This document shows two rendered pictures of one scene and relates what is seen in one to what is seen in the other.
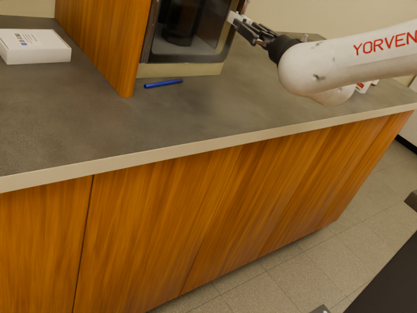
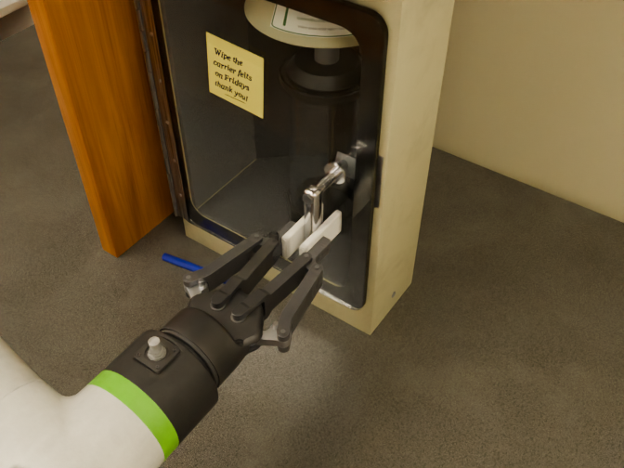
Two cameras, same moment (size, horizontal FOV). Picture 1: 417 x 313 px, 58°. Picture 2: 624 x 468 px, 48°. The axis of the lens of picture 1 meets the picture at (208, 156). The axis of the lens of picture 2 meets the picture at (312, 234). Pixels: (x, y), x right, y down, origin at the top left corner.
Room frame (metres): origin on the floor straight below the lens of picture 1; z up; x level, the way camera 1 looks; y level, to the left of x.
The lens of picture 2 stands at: (1.04, -0.48, 1.68)
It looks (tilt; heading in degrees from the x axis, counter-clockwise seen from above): 45 degrees down; 83
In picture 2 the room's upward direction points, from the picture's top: straight up
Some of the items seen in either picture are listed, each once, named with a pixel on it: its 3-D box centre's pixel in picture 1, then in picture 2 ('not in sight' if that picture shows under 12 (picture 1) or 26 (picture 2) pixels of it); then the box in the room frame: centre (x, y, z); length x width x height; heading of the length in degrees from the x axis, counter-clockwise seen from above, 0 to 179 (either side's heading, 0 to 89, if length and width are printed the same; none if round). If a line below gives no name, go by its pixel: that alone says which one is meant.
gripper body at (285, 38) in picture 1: (276, 45); (216, 330); (1.00, -0.07, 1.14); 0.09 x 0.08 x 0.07; 48
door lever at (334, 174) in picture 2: (237, 10); (321, 210); (1.12, 0.06, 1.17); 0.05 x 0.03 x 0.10; 48
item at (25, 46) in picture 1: (31, 45); not in sight; (0.88, 0.53, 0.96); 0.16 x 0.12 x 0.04; 142
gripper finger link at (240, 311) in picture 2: (264, 34); (274, 292); (1.06, -0.03, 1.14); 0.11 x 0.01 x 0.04; 42
